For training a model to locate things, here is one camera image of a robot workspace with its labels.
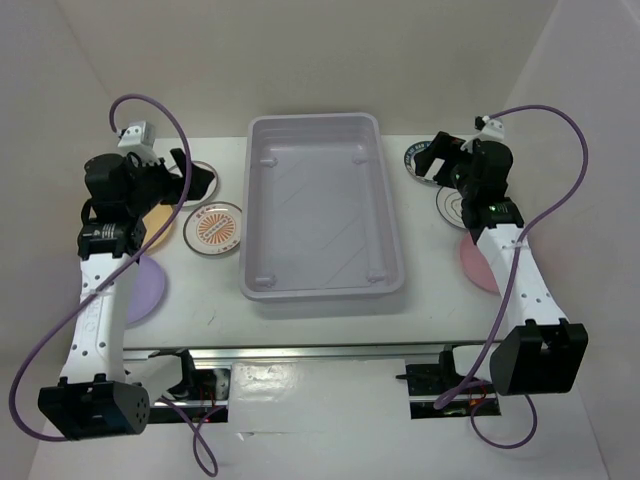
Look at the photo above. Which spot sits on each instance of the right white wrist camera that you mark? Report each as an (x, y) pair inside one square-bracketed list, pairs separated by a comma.
[(487, 129)]

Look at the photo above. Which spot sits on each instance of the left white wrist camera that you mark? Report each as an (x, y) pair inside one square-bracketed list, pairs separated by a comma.
[(140, 133)]

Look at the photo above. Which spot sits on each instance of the lavender plastic plate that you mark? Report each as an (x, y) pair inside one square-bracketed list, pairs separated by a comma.
[(148, 291)]

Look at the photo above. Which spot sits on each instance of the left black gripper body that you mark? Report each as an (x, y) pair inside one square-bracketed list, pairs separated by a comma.
[(152, 184)]

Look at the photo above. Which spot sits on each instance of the white plate red characters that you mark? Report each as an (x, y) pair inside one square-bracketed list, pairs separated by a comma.
[(188, 203)]

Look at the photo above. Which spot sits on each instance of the white plate black outline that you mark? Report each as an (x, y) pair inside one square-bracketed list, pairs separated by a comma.
[(449, 206)]

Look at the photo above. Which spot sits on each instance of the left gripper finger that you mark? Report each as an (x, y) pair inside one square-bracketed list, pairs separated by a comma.
[(177, 155), (203, 181)]

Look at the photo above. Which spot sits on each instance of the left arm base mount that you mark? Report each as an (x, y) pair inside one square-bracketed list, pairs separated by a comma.
[(190, 385)]

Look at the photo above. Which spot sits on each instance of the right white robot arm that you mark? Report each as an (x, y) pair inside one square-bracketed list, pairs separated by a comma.
[(543, 350)]

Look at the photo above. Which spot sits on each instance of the lavender plastic bin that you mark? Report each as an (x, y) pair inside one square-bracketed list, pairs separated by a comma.
[(318, 216)]

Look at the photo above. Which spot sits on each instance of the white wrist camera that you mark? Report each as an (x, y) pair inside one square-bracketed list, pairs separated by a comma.
[(140, 133), (487, 129)]

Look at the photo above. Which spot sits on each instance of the pink plastic plate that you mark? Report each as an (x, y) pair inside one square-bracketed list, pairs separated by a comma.
[(475, 266)]

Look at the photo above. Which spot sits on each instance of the orange sunburst pattern plate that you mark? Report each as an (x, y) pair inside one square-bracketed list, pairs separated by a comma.
[(213, 229)]

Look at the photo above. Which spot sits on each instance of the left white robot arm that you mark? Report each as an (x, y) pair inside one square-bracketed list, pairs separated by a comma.
[(95, 395)]

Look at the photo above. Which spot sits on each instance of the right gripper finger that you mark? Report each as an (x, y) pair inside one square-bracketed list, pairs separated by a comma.
[(446, 144), (424, 158)]

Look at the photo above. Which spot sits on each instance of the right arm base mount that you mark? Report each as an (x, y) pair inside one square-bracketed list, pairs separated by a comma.
[(427, 380)]

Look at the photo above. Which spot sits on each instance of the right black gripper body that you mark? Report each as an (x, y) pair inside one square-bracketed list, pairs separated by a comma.
[(460, 174)]

